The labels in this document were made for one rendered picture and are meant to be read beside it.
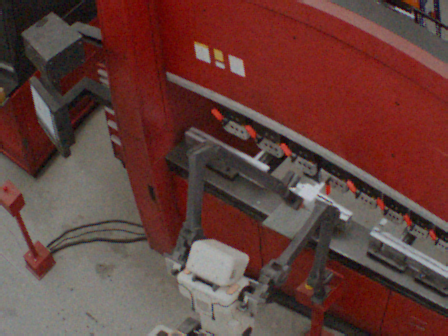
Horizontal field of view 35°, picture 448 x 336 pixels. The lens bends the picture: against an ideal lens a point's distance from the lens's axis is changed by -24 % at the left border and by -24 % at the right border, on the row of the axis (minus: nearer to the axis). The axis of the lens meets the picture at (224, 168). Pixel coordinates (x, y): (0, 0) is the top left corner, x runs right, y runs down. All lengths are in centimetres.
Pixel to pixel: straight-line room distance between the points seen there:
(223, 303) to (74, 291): 190
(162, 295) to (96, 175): 118
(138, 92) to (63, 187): 183
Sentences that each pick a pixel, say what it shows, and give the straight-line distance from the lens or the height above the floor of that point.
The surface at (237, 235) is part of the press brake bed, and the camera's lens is 468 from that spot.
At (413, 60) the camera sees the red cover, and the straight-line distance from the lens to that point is 302.
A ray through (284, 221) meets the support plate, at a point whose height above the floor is 100.
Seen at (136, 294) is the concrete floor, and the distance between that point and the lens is 518.
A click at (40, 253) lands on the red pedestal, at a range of 541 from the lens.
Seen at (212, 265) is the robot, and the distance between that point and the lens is 355.
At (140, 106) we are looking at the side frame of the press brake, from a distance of 432.
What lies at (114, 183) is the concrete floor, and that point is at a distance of 583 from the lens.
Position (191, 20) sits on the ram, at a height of 187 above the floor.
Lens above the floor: 416
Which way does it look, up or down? 46 degrees down
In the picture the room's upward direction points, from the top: 9 degrees counter-clockwise
